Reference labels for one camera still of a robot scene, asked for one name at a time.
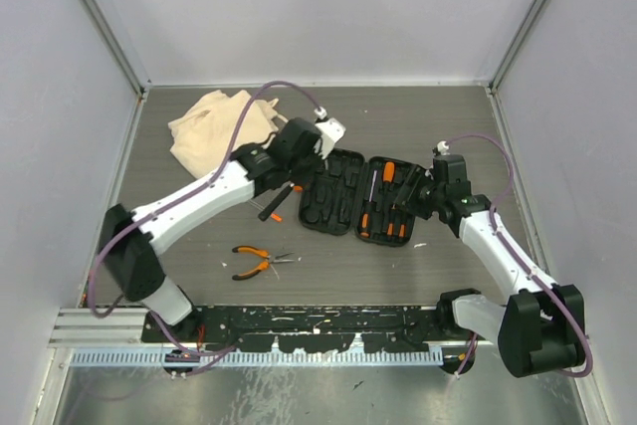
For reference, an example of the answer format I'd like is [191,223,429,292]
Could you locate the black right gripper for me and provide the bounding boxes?
[386,163,445,221]

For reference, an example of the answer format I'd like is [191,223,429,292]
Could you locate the large orange handle screwdriver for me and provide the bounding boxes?
[381,161,395,213]

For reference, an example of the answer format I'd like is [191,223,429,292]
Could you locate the small orange black screwdriver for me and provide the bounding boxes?
[386,205,397,237]

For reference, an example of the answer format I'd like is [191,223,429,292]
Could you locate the thin orange tip screwdriver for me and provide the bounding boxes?
[359,169,377,238]

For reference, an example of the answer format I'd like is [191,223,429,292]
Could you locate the black plastic tool case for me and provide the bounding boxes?
[298,148,416,247]

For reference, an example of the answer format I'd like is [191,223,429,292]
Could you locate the orange black needle-nose pliers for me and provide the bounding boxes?
[231,245,302,282]

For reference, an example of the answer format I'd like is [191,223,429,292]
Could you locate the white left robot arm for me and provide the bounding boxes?
[97,117,345,341]

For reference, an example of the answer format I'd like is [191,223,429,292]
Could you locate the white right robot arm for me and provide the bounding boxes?
[395,154,592,377]

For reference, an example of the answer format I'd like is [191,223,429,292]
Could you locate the beige cloth bag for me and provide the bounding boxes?
[168,90,288,179]

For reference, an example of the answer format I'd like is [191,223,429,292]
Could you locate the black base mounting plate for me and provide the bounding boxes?
[167,306,472,353]

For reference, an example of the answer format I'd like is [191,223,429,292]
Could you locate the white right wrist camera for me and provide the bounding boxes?
[434,141,450,156]

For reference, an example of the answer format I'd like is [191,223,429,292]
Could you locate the perforated cable tray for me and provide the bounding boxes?
[70,346,444,368]

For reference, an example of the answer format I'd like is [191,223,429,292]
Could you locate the aluminium front rail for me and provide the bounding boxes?
[48,304,591,346]

